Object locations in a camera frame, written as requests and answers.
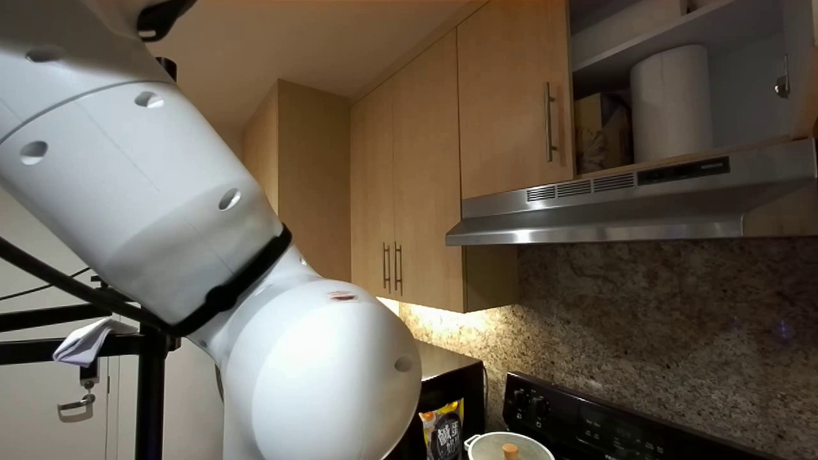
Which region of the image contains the yellow black snack bag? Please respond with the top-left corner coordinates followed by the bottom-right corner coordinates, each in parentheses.
top-left (422, 400), bottom-right (468, 460)

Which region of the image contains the black metal camera stand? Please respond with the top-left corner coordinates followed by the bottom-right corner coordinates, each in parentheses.
top-left (0, 303), bottom-right (184, 460)

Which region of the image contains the tall wooden cabinet door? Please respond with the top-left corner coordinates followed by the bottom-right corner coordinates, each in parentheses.
top-left (391, 34), bottom-right (468, 314)
top-left (348, 79), bottom-right (398, 295)

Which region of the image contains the white paper towel roll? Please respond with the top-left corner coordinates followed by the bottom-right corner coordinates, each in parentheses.
top-left (629, 43), bottom-right (715, 167)

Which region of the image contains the black microwave oven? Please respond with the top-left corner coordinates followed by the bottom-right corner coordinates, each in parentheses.
top-left (385, 344), bottom-right (487, 460)

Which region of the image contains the overhead cabinet body with shelf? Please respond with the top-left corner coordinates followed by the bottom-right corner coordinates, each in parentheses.
top-left (568, 0), bottom-right (818, 186)

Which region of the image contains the white cooking pot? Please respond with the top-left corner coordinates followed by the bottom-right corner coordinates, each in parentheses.
top-left (463, 430), bottom-right (556, 460)

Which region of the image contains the stainless steel range hood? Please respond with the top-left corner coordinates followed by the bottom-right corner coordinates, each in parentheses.
top-left (445, 137), bottom-right (818, 250)

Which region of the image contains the thin black wire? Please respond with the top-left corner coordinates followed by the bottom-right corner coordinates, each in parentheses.
top-left (0, 266), bottom-right (94, 305)

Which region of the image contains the deep wooden side cabinet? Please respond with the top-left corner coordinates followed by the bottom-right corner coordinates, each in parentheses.
top-left (241, 79), bottom-right (353, 278)

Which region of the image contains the metal door lever handle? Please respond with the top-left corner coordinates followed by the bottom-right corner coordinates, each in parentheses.
top-left (55, 392), bottom-right (97, 425)

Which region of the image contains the white crumpled cloth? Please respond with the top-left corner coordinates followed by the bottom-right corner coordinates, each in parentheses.
top-left (51, 318), bottom-right (137, 368)

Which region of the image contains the black kitchen stove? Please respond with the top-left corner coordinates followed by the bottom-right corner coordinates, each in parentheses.
top-left (501, 373), bottom-right (768, 460)

